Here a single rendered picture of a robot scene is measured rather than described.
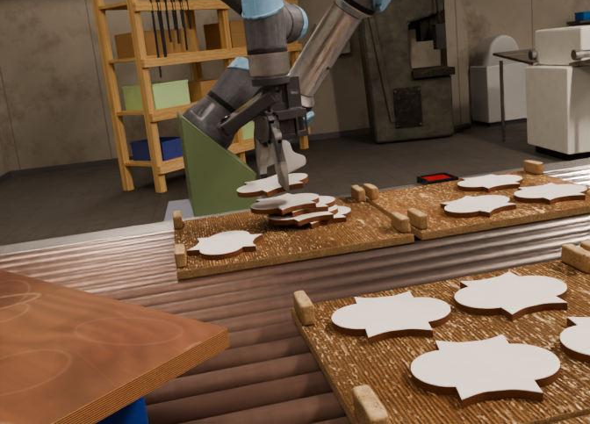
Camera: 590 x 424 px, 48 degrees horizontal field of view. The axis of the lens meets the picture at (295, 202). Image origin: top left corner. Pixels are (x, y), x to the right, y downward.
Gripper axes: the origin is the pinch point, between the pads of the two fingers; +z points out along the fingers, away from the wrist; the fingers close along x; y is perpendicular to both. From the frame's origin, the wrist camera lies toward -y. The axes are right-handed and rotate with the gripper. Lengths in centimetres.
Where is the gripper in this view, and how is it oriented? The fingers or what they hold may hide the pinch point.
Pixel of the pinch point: (271, 183)
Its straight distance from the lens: 128.0
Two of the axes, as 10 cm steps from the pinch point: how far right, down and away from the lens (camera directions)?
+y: 9.1, -1.8, 3.7
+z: 1.1, 9.7, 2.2
